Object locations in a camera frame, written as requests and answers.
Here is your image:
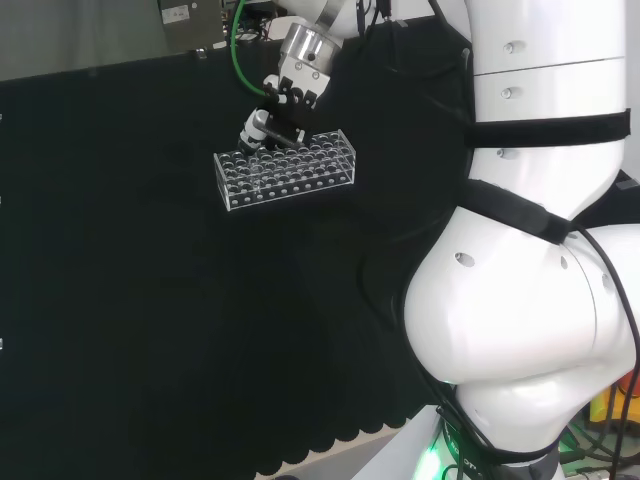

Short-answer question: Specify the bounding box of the pale board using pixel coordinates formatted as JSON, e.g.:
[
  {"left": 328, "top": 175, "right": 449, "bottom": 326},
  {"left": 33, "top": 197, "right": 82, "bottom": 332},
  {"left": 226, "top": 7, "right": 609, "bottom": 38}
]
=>
[{"left": 272, "top": 402, "right": 451, "bottom": 480}]

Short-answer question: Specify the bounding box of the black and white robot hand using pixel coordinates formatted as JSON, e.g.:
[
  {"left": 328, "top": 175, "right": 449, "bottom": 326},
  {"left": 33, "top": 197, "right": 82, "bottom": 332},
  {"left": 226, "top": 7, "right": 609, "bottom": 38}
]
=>
[{"left": 237, "top": 53, "right": 333, "bottom": 154}]

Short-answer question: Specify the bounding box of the yellow stop button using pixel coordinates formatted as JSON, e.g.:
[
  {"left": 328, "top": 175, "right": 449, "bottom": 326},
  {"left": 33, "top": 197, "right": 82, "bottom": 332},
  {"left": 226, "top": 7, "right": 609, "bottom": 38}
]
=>
[{"left": 588, "top": 370, "right": 640, "bottom": 427}]

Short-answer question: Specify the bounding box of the green cable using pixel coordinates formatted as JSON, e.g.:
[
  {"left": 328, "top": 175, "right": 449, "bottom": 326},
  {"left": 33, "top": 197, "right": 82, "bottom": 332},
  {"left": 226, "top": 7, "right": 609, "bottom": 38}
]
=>
[{"left": 231, "top": 0, "right": 274, "bottom": 99}]

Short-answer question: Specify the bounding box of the clear glass test tube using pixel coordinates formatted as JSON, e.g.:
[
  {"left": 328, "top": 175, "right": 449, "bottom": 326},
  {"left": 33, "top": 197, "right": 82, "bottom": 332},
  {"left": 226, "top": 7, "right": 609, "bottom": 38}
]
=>
[{"left": 246, "top": 147, "right": 265, "bottom": 194}]

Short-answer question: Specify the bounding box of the clear plastic test tube rack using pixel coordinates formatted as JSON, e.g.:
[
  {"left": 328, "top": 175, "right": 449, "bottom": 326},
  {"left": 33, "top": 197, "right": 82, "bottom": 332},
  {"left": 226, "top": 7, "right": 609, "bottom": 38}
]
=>
[{"left": 213, "top": 128, "right": 357, "bottom": 213}]

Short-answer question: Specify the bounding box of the grey metal box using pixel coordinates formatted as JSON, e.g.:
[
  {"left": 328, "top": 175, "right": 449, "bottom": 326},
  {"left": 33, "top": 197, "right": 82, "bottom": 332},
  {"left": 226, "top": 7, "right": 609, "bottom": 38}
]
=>
[{"left": 156, "top": 0, "right": 225, "bottom": 52}]

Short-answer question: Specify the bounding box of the black bench cloth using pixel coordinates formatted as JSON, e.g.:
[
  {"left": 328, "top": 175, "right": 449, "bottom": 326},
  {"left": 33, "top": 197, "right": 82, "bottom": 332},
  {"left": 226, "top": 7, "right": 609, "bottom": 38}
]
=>
[{"left": 0, "top": 14, "right": 640, "bottom": 480}]

